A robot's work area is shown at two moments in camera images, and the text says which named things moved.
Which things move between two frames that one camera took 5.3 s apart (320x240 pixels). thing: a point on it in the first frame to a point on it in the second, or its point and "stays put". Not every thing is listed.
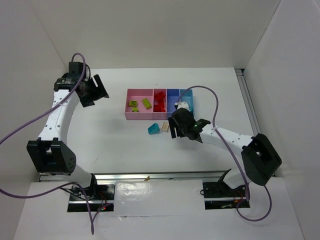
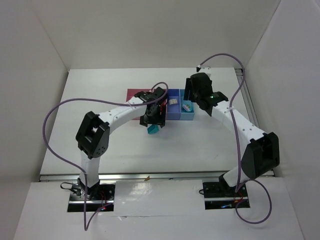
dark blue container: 172,95 stays put
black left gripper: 90,92 to 153,119
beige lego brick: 165,127 to 173,101
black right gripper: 178,125 to 188,90
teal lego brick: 154,129 stays put
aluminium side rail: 239,73 stays put
